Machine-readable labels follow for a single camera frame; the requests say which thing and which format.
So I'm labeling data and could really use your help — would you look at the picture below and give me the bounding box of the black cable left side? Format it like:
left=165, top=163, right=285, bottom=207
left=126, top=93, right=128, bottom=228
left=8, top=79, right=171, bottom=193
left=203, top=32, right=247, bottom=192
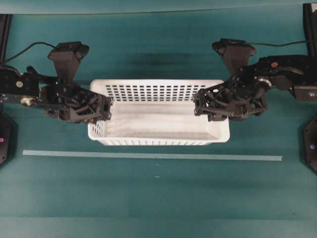
left=4, top=42, right=59, bottom=63

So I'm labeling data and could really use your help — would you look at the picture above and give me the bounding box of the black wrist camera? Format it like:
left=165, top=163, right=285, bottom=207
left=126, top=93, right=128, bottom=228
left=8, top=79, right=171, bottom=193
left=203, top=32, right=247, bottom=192
left=211, top=39, right=257, bottom=75
left=48, top=42, right=90, bottom=83

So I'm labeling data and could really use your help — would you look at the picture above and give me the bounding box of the black arm base left side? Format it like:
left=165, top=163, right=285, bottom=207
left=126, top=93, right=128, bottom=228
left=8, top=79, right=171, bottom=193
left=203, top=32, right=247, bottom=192
left=0, top=114, right=18, bottom=167

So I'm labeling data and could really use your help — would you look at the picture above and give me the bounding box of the black cable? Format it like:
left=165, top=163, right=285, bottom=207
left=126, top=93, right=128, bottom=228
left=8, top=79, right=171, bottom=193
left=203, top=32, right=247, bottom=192
left=250, top=40, right=308, bottom=48
left=4, top=42, right=59, bottom=63

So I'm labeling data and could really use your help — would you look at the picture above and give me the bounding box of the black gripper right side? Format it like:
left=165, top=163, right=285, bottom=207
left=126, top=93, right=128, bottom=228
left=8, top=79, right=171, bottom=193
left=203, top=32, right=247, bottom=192
left=192, top=74, right=267, bottom=121

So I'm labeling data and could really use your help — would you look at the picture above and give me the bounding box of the white perforated plastic basket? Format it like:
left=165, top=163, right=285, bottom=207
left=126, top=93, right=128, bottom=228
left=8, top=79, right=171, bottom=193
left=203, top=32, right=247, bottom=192
left=88, top=79, right=230, bottom=146

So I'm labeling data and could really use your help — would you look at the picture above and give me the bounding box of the black frame post left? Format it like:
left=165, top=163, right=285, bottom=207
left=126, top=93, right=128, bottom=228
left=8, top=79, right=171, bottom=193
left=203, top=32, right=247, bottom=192
left=0, top=14, right=12, bottom=63

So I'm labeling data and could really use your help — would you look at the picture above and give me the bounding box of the light green tape strip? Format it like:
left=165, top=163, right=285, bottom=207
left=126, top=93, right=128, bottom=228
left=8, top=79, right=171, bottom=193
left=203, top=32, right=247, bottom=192
left=22, top=150, right=282, bottom=162

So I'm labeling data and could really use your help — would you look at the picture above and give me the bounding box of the black wrist camera left side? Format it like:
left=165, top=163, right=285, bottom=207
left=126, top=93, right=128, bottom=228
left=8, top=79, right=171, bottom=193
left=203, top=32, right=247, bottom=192
left=48, top=42, right=90, bottom=83

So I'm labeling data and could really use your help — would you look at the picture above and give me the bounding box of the black arm base right side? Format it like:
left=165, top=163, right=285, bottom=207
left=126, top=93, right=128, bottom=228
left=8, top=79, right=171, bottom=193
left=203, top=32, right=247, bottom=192
left=299, top=116, right=317, bottom=175

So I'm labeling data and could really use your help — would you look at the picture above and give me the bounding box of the black cable right side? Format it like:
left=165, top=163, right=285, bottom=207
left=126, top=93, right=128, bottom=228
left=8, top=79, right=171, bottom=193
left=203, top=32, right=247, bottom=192
left=250, top=40, right=308, bottom=48

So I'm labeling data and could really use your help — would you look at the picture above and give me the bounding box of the black frame post right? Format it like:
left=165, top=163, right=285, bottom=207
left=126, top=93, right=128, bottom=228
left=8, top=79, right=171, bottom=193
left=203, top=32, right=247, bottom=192
left=303, top=2, right=317, bottom=58

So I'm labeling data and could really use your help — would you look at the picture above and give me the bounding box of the black wrist camera right side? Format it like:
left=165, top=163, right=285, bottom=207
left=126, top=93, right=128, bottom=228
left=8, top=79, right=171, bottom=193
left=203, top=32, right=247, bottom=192
left=211, top=39, right=257, bottom=75

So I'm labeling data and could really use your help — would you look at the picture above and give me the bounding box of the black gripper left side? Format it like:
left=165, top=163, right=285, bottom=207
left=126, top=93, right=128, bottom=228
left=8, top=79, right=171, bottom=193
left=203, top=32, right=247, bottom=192
left=39, top=78, right=114, bottom=124

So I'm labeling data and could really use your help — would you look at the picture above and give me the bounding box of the black frame post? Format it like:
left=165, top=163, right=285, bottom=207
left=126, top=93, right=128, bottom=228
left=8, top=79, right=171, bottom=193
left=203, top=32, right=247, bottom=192
left=0, top=14, right=12, bottom=63
left=303, top=2, right=317, bottom=58

